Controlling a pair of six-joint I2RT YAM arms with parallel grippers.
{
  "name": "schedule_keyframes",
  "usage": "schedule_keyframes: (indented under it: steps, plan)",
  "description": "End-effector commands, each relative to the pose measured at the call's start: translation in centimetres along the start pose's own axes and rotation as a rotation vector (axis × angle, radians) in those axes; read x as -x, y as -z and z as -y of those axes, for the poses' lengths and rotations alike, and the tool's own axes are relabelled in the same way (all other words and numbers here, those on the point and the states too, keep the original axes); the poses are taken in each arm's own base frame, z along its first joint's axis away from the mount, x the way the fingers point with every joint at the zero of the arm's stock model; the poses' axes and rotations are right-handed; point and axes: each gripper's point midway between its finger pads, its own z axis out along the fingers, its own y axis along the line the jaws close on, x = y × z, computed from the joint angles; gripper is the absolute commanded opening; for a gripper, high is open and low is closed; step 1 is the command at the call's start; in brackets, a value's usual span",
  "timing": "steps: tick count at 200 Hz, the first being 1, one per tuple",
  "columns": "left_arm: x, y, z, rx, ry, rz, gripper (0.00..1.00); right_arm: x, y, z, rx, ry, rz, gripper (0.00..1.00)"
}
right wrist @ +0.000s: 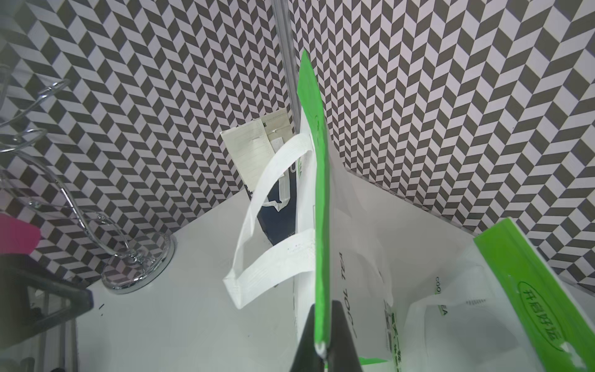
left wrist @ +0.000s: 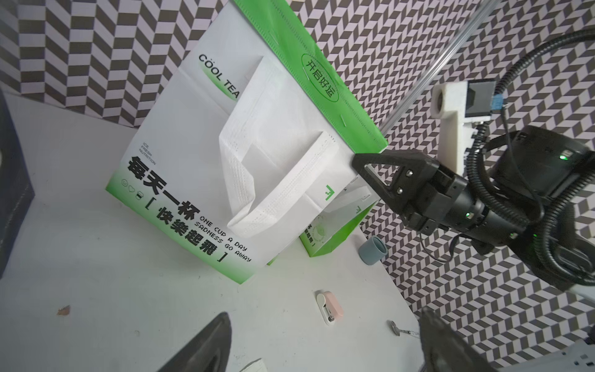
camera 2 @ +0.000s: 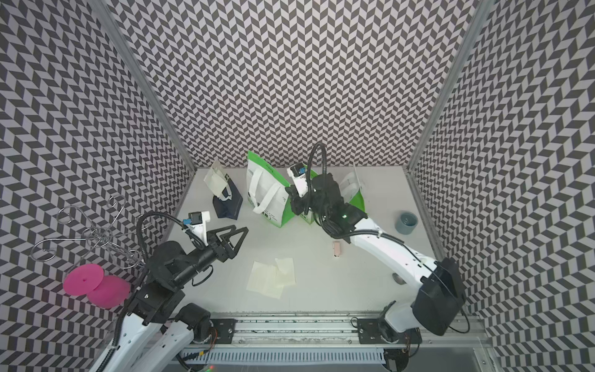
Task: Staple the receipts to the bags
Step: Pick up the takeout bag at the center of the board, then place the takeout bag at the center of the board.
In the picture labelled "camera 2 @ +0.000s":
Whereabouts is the navy and cream tote bag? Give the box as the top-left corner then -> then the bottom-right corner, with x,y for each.
204,161 -> 243,220

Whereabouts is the pink plastic disc spool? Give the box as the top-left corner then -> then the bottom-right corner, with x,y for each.
63,263 -> 131,309

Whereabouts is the blue-grey ceramic cup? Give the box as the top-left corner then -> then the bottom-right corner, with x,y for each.
395,211 -> 418,235

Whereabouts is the green white tea bag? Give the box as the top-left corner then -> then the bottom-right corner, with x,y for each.
339,166 -> 366,212
246,151 -> 295,228
300,170 -> 319,225

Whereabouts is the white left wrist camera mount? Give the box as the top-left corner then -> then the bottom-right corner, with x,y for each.
182,211 -> 211,245

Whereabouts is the pink stapler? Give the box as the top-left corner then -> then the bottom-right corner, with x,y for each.
333,241 -> 342,257

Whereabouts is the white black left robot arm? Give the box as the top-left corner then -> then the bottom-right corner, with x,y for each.
91,212 -> 249,371

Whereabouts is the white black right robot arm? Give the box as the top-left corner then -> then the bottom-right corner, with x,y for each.
286,142 -> 466,336

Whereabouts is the silver wire rack stand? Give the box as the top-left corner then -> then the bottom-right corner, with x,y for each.
29,195 -> 144,270

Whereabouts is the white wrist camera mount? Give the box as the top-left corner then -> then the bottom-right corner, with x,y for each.
287,162 -> 308,197
182,211 -> 211,245

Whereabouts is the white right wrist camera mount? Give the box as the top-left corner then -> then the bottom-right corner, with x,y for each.
287,162 -> 308,197

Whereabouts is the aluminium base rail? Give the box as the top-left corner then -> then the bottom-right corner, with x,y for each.
106,313 -> 489,368

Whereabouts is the silver spoon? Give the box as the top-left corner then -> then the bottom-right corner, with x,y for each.
392,273 -> 405,285

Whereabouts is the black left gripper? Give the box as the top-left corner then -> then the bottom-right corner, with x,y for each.
174,225 -> 249,288

